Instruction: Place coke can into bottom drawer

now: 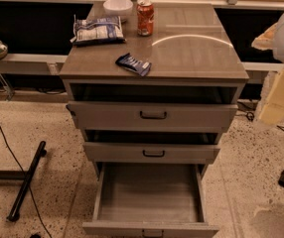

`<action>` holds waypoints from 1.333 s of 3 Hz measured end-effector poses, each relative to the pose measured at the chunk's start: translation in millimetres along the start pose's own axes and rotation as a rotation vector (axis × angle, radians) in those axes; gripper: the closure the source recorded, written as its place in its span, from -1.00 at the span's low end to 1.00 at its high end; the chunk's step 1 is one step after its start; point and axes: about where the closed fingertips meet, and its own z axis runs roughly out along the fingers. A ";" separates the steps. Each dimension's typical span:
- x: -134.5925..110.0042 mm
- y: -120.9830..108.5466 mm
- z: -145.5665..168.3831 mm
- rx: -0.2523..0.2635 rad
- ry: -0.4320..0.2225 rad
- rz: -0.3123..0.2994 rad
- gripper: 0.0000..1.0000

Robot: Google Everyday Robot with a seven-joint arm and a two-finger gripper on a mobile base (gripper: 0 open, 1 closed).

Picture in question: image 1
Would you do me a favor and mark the grey drawer cabinet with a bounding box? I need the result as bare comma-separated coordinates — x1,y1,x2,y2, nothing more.
59,1,250,180

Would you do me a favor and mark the blue white chip bag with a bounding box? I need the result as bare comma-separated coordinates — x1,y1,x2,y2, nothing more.
71,16,125,47

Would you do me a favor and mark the red coke can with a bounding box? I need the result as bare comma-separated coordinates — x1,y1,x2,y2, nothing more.
136,0,154,36

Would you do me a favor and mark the bottom grey drawer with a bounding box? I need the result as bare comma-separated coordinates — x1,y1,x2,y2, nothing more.
82,163,218,238

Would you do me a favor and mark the grey drawer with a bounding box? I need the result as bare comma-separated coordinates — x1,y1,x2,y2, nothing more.
83,142,220,164
82,163,218,238
68,101,237,132

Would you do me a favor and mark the top grey drawer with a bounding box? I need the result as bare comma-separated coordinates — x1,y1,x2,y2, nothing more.
68,101,237,132

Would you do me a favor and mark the white bowl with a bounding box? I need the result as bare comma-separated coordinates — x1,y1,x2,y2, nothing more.
103,0,133,22

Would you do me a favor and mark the small dark blue snack packet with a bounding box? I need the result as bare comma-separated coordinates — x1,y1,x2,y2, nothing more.
115,54,152,76

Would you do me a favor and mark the middle grey drawer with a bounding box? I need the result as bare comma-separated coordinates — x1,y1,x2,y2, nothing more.
83,142,220,164

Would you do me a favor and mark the black cable on left floor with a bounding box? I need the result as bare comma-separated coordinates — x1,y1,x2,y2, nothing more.
0,100,53,238

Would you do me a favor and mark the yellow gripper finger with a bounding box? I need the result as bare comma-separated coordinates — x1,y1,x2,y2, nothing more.
258,67,284,125
251,24,277,51

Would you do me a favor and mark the black table leg stand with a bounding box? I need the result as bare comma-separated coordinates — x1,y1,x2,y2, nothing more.
0,141,47,222

